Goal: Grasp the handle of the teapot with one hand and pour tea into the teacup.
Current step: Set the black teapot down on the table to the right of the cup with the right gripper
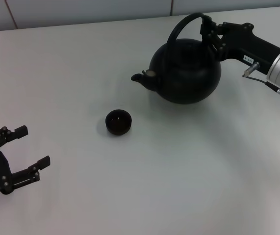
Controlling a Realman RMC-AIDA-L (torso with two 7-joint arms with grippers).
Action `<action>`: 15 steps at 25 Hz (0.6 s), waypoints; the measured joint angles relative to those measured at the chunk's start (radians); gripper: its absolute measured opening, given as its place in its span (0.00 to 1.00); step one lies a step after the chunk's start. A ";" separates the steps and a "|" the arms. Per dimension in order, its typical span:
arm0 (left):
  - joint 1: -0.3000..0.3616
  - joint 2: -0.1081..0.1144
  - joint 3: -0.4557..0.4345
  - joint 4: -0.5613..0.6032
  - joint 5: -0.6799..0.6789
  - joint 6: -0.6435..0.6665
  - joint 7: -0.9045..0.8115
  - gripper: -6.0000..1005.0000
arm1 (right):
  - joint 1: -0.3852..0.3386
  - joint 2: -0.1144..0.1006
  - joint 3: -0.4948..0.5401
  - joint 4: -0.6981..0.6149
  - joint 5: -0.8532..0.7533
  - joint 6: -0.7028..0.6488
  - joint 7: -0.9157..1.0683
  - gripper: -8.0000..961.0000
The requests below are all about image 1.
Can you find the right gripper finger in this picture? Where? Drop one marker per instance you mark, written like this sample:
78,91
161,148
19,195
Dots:
214,25
215,45

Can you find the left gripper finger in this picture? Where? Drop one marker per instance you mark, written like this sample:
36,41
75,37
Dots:
30,171
8,134

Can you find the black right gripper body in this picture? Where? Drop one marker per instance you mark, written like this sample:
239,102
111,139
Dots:
247,44

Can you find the black round teapot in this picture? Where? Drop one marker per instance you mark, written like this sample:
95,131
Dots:
186,78

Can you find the dark brown teacup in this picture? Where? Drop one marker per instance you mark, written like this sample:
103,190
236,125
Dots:
119,122

